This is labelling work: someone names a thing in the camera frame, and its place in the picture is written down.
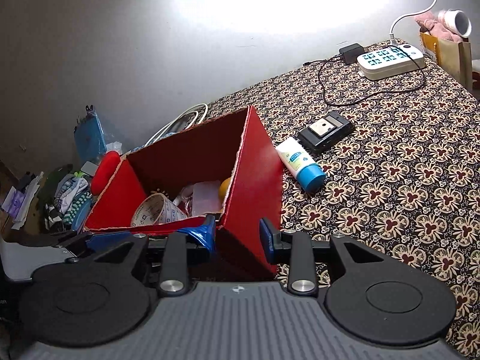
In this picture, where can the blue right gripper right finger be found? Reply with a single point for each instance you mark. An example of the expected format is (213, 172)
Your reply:
(270, 240)

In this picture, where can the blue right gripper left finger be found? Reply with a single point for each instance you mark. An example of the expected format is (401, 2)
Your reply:
(204, 235)

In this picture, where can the white tube blue cap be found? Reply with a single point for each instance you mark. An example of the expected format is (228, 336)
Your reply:
(301, 165)

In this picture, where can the black rectangular device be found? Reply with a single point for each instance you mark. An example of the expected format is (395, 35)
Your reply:
(326, 132)

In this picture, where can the orange gourd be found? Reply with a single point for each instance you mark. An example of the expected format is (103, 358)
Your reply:
(223, 189)

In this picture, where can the red cardboard box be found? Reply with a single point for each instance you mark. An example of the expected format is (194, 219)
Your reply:
(234, 147)

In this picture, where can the red plush heart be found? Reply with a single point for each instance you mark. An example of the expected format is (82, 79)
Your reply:
(104, 172)

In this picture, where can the striped fabric bundle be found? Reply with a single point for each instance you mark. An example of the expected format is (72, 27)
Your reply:
(71, 195)

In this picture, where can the floral patterned cloth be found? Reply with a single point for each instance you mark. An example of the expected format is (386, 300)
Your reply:
(405, 182)

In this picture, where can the blue plastic bag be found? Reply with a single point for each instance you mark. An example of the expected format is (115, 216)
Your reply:
(89, 136)

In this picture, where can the black power adapter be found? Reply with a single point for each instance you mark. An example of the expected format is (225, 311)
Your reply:
(349, 54)

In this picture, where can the white power strip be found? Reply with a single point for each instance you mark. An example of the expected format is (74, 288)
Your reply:
(390, 61)

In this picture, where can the brown paper bag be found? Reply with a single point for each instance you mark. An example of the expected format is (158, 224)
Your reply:
(455, 58)

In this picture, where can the pink plush toy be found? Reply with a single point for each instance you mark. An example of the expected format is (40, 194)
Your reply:
(429, 23)

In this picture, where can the white cylindrical cup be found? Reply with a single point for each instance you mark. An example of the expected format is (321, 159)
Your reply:
(456, 21)

